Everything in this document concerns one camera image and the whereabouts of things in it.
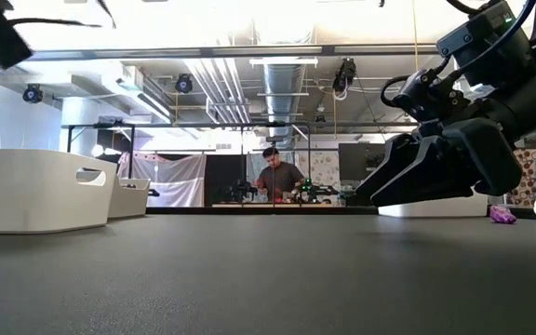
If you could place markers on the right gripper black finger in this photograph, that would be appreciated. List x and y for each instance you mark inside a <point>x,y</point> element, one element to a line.
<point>426,177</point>
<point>396,158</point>

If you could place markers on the purple eggplant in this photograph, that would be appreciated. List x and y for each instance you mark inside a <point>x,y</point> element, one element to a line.
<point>503,215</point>

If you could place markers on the background black robot arm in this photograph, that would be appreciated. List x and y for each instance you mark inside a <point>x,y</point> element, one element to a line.
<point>237,191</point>
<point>312,190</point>

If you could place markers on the white plastic basket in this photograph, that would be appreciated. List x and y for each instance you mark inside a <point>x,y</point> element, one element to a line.
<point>30,191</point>
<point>128,197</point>
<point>435,211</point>

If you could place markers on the black monitor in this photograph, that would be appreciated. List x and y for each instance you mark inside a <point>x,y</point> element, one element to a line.
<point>356,160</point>

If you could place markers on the brown circle patterned curtain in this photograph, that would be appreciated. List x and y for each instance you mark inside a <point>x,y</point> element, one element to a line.
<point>528,172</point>

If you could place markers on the white patterned curtain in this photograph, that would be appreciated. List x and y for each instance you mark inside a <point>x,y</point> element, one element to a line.
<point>324,167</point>

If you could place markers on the black hanging device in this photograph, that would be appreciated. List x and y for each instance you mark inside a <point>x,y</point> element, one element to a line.
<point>344,74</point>

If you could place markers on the person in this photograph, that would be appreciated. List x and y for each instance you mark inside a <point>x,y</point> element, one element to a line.
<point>279,179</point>

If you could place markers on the white ceiling light fixture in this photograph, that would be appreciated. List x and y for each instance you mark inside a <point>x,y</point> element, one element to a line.
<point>283,61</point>

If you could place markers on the black panel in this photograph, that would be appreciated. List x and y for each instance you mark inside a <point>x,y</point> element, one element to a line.
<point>223,177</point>

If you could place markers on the white cloth sheet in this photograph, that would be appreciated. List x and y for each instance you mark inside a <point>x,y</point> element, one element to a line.
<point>175,181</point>

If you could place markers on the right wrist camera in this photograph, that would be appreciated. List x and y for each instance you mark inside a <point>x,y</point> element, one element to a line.
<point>435,95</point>

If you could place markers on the silver ventilation duct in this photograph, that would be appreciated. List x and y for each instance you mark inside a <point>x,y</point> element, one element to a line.
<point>284,93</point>

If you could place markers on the black table edge rail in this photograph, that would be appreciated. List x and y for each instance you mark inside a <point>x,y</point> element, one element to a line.
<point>249,210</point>

